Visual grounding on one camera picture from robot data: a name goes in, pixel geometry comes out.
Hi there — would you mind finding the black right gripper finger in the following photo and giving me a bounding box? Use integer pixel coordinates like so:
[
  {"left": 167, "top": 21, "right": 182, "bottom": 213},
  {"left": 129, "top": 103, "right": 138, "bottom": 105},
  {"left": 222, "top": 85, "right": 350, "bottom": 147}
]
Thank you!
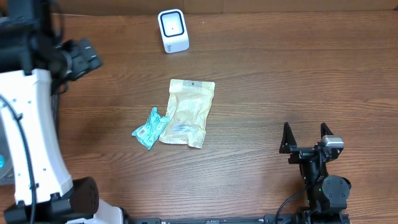
[
  {"left": 320, "top": 123, "right": 333, "bottom": 138},
  {"left": 279, "top": 122, "right": 297, "bottom": 154}
]

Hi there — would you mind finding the teal snack packet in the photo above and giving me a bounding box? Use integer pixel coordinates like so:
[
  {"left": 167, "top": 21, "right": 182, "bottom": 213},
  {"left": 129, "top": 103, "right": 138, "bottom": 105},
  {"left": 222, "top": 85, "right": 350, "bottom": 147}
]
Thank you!
[{"left": 131, "top": 107, "right": 169, "bottom": 150}]

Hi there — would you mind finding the beige paper pouch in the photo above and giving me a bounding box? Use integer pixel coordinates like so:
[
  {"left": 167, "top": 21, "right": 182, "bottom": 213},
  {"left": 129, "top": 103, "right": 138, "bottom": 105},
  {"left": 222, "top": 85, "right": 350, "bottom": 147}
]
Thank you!
[{"left": 159, "top": 79, "right": 215, "bottom": 149}]

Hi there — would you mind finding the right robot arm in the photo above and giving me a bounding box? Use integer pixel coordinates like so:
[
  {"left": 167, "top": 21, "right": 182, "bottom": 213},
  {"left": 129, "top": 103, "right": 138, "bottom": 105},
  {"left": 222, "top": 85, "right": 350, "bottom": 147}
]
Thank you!
[{"left": 279, "top": 123, "right": 351, "bottom": 213}]

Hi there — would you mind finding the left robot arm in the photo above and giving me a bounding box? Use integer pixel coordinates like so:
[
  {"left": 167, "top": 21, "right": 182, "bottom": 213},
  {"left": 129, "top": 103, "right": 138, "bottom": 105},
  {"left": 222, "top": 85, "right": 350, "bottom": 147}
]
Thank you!
[{"left": 1, "top": 0, "right": 129, "bottom": 223}]

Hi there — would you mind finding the white barcode scanner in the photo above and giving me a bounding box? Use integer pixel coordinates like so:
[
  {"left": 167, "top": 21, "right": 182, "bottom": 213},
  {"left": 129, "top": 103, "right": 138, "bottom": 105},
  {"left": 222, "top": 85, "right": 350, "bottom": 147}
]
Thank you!
[{"left": 157, "top": 9, "right": 190, "bottom": 54}]

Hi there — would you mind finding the grey plastic mesh basket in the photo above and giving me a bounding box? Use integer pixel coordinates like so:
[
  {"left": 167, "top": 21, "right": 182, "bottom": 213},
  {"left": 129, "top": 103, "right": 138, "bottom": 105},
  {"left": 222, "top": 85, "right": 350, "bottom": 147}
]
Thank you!
[{"left": 0, "top": 93, "right": 62, "bottom": 186}]

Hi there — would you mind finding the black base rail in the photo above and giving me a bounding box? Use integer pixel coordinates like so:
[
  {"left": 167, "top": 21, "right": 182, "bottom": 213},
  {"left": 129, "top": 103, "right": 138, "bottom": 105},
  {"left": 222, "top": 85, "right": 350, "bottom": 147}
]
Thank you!
[{"left": 129, "top": 214, "right": 351, "bottom": 224}]

